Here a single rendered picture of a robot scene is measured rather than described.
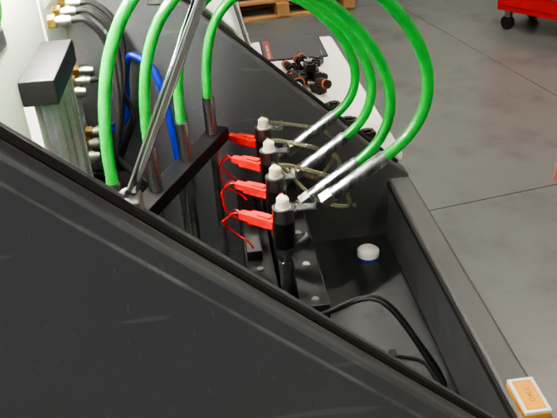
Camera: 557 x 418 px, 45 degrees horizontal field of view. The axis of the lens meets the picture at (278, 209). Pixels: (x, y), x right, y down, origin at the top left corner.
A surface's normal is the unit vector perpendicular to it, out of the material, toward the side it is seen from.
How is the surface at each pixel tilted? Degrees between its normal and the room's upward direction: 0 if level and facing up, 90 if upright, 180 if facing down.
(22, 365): 90
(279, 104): 90
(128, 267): 90
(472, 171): 0
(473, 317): 0
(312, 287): 0
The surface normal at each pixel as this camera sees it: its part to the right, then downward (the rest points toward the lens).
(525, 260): -0.05, -0.85
